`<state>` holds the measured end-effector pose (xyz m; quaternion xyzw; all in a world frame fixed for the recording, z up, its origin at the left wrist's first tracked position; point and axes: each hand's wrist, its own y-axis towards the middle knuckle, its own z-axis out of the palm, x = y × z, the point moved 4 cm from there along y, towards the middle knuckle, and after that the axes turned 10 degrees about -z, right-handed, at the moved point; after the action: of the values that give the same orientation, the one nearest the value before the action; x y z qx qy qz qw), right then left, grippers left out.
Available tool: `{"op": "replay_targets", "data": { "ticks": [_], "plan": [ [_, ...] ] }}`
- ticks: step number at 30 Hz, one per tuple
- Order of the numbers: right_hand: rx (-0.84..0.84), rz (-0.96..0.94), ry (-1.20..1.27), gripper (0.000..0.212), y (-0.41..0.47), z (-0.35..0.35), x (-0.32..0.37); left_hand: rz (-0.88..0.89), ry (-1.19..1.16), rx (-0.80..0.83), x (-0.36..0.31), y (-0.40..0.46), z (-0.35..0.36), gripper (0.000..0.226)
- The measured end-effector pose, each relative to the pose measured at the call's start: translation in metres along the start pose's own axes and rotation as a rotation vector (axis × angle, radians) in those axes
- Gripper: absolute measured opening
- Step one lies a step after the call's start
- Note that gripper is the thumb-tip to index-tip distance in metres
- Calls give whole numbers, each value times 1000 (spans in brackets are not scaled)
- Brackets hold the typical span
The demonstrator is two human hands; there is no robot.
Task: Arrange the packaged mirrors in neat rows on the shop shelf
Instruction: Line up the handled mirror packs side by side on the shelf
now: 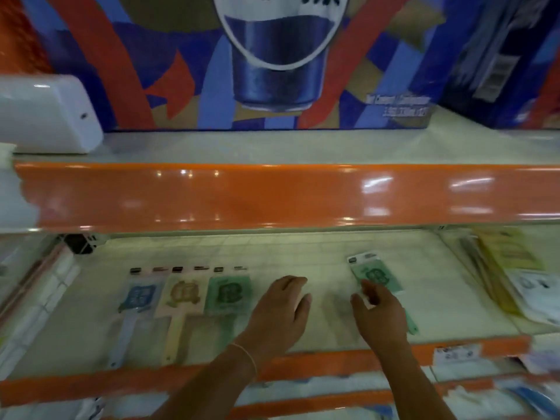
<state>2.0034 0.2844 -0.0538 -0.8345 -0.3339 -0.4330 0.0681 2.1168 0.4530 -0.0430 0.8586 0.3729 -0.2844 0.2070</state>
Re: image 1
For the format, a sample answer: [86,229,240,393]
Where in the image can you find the pile of round mirror packets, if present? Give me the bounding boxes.
[474,227,560,327]

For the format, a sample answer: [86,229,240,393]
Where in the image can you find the person's left hand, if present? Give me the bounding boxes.
[236,275,313,367]

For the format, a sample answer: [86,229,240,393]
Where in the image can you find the thin white bracelet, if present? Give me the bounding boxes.
[229,342,259,377]

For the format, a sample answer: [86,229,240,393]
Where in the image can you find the orange edged white shelf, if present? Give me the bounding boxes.
[0,104,560,420]

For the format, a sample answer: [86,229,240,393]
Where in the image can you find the blue plastic item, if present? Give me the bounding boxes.
[507,384,559,414]

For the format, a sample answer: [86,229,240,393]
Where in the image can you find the person's right forearm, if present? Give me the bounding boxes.
[378,336,458,420]

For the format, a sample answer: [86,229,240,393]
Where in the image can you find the small white paper tag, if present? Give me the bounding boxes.
[0,143,40,232]

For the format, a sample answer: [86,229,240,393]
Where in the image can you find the white power adapter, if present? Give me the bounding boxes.
[0,73,104,155]

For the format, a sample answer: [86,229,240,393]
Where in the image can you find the white handwritten price label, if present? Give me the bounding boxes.
[433,345,483,366]

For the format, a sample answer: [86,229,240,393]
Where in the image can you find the person's right hand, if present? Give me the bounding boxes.
[349,279,411,351]

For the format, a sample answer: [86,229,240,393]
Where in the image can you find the white wire mesh divider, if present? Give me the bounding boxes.
[0,234,82,377]

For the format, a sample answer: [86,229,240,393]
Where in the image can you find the purple white packet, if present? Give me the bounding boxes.
[520,350,560,376]

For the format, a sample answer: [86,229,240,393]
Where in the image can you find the blue printed drink carton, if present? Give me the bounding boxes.
[437,0,560,130]
[17,0,447,132]

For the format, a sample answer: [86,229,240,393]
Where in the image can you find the person's left forearm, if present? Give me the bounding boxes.
[150,341,263,420]

